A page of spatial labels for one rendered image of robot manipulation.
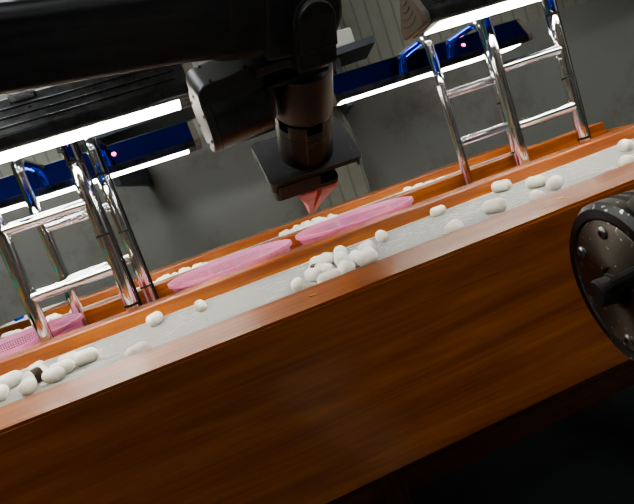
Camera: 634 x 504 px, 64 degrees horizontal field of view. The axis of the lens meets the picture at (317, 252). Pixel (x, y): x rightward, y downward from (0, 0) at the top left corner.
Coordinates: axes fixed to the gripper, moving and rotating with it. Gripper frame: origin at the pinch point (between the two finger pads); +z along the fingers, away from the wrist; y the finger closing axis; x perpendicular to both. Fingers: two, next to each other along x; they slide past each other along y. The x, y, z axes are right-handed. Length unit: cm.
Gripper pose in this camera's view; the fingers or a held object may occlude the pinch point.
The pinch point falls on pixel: (309, 205)
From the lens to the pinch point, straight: 61.3
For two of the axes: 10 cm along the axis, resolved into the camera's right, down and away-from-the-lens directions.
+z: 0.3, 5.6, 8.3
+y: -9.2, 3.4, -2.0
